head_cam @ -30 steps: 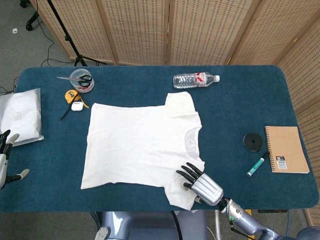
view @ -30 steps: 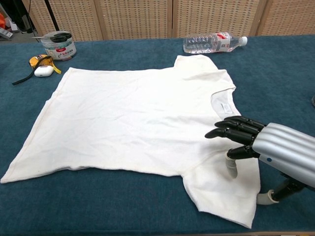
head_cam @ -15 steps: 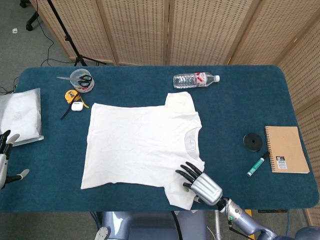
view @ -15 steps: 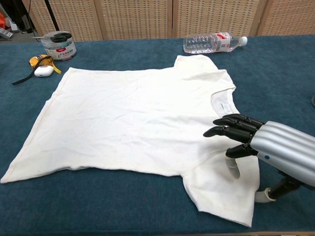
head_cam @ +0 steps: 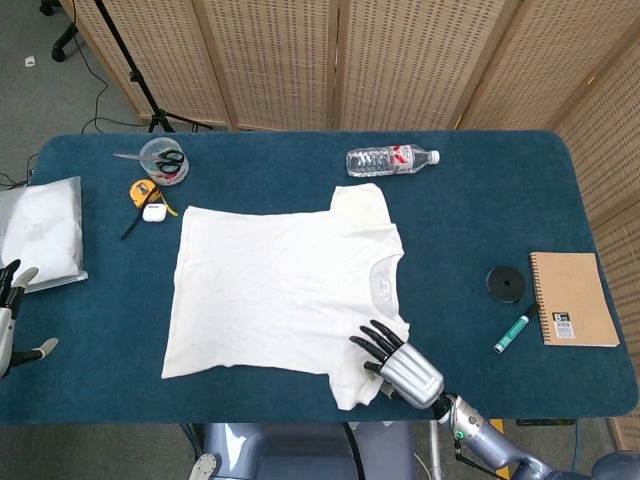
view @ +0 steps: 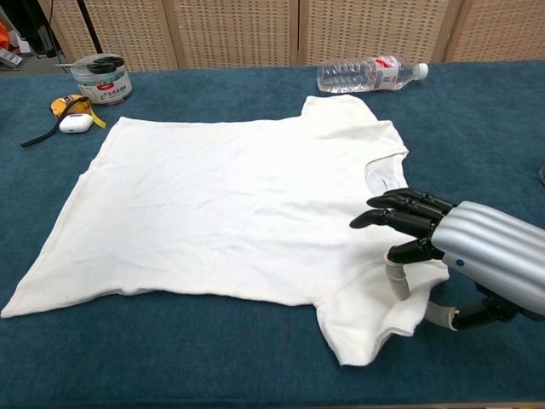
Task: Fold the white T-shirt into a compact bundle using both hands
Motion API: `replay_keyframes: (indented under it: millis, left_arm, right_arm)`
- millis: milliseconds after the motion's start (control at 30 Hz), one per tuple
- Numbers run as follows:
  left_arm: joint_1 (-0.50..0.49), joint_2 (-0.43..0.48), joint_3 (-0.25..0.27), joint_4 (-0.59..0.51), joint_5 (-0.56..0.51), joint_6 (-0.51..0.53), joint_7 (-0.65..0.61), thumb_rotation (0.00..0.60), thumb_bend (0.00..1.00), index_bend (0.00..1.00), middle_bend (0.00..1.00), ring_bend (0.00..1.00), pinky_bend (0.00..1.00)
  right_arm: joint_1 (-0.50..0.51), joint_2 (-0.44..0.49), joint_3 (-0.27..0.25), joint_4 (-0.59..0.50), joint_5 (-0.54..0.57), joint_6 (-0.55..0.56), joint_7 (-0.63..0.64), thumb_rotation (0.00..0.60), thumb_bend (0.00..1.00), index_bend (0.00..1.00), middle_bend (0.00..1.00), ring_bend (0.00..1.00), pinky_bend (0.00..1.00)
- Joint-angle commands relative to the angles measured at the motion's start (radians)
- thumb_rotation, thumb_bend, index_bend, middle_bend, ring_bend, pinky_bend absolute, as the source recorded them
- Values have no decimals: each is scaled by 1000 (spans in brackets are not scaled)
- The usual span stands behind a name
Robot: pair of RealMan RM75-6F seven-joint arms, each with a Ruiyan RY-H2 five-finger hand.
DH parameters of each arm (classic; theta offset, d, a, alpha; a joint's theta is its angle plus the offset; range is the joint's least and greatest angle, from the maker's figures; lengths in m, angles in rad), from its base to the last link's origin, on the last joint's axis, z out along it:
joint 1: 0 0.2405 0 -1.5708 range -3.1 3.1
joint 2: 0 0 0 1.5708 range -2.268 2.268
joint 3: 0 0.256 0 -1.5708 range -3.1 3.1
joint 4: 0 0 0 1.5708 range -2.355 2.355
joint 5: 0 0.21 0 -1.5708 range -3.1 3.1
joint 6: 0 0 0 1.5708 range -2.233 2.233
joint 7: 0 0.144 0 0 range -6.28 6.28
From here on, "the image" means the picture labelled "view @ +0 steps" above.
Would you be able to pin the black tripod stand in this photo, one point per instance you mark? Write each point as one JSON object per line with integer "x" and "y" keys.
{"x": 91, "y": 30}

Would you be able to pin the yellow tape measure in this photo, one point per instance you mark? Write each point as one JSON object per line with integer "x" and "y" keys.
{"x": 64, "y": 106}

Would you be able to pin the orange object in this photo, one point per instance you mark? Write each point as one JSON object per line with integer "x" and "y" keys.
{"x": 3, "y": 36}

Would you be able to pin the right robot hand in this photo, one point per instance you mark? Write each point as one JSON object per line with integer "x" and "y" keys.
{"x": 489, "y": 243}

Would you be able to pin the clear plastic jar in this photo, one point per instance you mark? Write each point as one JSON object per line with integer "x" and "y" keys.
{"x": 106, "y": 87}

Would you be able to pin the white earbuds case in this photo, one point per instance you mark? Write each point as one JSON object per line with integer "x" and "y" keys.
{"x": 76, "y": 123}

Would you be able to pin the dark teal carpeted table surface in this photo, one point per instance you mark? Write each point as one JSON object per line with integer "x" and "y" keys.
{"x": 255, "y": 375}

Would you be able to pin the wicker folding screen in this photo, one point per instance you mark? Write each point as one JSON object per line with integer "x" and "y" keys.
{"x": 234, "y": 30}

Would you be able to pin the white t-shirt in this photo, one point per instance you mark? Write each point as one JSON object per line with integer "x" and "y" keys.
{"x": 213, "y": 204}

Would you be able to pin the clear plastic water bottle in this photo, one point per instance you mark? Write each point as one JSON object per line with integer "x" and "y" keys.
{"x": 362, "y": 74}

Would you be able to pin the white flat box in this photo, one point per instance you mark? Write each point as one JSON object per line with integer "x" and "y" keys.
{"x": 8, "y": 59}

